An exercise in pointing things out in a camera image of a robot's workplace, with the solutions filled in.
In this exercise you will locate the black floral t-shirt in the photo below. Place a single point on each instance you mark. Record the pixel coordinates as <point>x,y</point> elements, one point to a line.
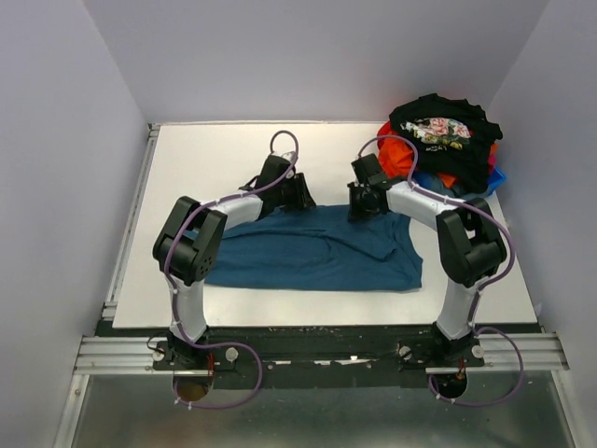
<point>453,137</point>

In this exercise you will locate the grey blue t-shirt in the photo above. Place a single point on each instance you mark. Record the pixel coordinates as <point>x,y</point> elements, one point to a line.
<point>437,185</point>

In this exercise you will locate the aluminium frame profile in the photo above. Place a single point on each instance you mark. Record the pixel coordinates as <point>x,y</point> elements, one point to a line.
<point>80,382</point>

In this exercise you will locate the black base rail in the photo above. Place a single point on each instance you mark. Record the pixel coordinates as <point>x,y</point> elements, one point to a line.
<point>316,357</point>

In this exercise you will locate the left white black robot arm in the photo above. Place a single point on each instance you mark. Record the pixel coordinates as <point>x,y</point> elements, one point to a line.
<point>188,243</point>

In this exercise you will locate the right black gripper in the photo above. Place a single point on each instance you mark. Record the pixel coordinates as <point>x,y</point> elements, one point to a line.
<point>355,214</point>

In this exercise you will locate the blue plastic bin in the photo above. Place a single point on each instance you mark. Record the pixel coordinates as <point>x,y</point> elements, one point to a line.
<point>496,179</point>

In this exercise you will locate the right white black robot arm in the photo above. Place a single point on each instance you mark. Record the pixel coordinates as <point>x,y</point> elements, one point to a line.
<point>471,248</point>

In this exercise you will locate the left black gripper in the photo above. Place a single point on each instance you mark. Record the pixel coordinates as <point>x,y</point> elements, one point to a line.
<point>302,199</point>

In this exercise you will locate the orange t-shirt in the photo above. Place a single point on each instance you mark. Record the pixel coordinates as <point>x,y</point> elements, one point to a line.
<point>396,157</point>

